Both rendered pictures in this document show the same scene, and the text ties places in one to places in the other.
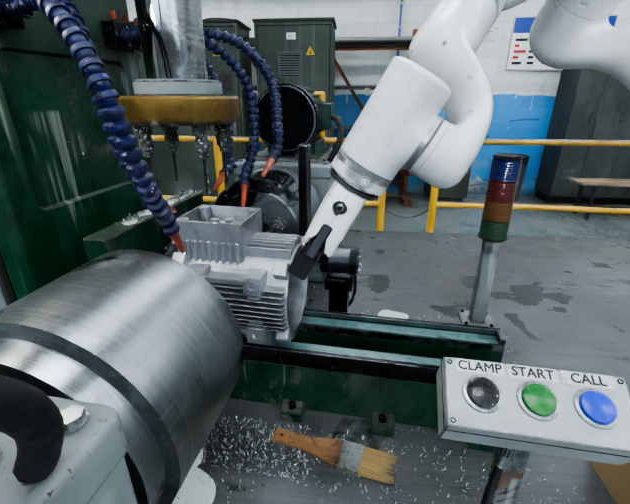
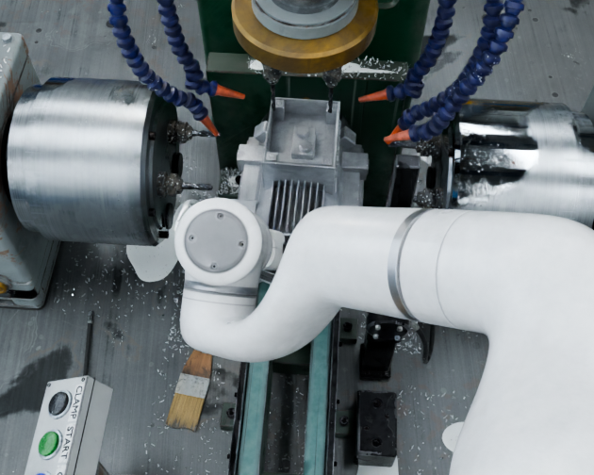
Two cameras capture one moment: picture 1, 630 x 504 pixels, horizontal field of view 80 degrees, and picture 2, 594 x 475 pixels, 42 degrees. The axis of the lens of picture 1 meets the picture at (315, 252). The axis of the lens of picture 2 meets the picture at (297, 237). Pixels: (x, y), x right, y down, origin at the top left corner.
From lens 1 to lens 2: 0.98 m
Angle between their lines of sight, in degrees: 67
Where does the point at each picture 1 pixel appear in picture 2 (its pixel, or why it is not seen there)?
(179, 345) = (70, 188)
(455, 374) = (74, 384)
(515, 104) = not seen: outside the picture
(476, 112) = (220, 328)
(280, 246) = (274, 215)
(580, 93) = not seen: outside the picture
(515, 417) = (44, 427)
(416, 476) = (176, 449)
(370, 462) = (186, 403)
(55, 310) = (48, 114)
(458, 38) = (285, 262)
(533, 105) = not seen: outside the picture
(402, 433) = (226, 440)
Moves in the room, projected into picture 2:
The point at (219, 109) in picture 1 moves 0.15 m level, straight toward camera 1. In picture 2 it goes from (267, 59) to (144, 92)
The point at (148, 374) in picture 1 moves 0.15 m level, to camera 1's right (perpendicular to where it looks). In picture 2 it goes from (37, 183) to (30, 277)
